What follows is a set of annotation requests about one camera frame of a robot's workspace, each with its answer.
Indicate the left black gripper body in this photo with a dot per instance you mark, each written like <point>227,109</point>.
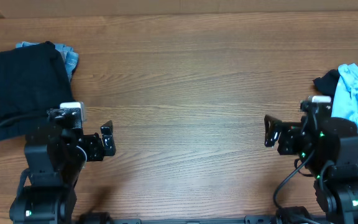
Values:
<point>93,148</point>

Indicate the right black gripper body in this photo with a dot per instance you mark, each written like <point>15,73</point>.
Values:
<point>284,137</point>

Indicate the black shorts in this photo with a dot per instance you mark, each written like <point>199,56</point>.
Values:
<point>18,97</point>

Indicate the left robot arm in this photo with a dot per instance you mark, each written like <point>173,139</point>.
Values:
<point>56,153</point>

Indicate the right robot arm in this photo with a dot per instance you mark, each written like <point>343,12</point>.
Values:
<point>328,147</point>

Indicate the black garment under pile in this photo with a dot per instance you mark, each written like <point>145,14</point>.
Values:
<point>326,85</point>

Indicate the blue denim folded garment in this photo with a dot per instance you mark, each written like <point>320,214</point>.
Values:
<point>42,63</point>

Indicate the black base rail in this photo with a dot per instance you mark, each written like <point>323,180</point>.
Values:
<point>105,218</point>

